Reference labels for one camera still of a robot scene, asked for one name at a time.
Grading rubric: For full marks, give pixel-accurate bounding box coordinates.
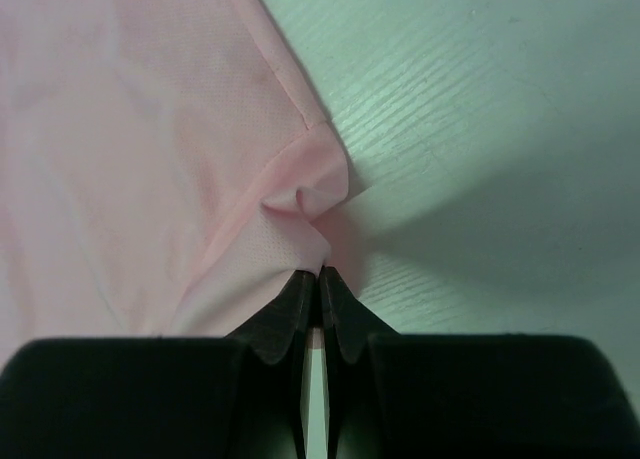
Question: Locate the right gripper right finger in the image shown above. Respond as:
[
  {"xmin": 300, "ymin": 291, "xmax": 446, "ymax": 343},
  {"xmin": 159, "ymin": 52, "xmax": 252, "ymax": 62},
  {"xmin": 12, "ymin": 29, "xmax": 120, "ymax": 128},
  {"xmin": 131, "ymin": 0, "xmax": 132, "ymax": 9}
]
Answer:
[{"xmin": 318, "ymin": 267, "xmax": 639, "ymax": 458}]

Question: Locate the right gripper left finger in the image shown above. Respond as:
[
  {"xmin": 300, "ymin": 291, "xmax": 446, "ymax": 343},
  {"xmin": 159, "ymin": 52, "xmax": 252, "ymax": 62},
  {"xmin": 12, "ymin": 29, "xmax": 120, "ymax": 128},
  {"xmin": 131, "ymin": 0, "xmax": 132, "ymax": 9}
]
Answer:
[{"xmin": 1, "ymin": 271, "xmax": 315, "ymax": 458}]

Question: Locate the pink t-shirt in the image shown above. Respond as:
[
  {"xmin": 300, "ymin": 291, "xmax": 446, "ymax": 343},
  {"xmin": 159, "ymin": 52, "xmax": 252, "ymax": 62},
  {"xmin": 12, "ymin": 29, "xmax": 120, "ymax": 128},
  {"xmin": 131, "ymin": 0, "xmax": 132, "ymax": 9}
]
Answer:
[{"xmin": 1, "ymin": 0, "xmax": 349, "ymax": 350}]

